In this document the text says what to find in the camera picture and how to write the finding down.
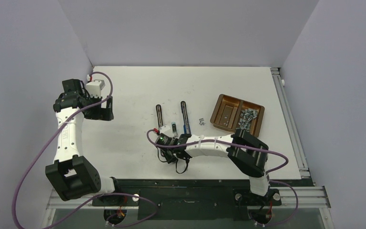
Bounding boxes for brown wooden tray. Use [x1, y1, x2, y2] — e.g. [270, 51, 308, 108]
[210, 94, 265, 137]

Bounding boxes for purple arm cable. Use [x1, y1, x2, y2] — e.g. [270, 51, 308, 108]
[11, 71, 158, 229]
[146, 128, 299, 228]

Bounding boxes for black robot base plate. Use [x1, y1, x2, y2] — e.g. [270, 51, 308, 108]
[91, 178, 313, 221]

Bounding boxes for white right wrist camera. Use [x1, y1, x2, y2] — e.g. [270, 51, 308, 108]
[159, 125, 173, 136]

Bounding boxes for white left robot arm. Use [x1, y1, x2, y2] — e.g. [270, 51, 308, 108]
[45, 79, 123, 205]

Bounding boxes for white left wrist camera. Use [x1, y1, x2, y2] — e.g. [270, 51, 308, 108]
[85, 80, 105, 98]

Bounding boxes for pile of staple strips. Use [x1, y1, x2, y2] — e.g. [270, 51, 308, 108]
[237, 108, 259, 131]

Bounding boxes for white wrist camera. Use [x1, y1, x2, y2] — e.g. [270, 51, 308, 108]
[159, 125, 173, 136]
[85, 80, 105, 98]

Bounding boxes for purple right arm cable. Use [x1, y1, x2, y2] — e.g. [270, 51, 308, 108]
[146, 128, 299, 228]

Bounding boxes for grey staple strip cluster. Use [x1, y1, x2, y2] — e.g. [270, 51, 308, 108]
[199, 118, 205, 126]

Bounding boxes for aluminium side rail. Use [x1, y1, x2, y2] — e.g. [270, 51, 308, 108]
[271, 67, 331, 209]

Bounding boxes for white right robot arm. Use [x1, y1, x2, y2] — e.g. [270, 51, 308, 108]
[153, 129, 270, 204]

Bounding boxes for black stapler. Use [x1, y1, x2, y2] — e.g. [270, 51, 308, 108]
[155, 104, 163, 128]

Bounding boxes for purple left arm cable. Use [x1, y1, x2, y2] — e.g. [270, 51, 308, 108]
[11, 71, 158, 229]

